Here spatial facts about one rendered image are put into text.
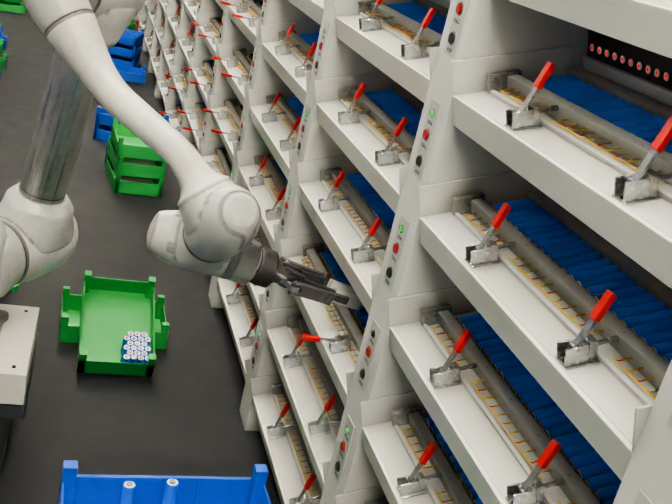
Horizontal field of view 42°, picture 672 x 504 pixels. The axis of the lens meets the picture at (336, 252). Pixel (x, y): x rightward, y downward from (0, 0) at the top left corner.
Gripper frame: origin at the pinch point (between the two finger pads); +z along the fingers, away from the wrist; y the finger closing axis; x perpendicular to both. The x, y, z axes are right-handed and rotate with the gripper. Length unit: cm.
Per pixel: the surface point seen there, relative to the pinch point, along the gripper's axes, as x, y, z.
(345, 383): 8.5, -21.2, -1.6
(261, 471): 14, -46, -20
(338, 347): 6.9, -10.2, -0.9
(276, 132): -10, 76, -6
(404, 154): -32.0, -6.0, -5.0
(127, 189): 62, 205, -18
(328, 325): 7.6, 0.5, 0.0
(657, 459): -31, -98, -10
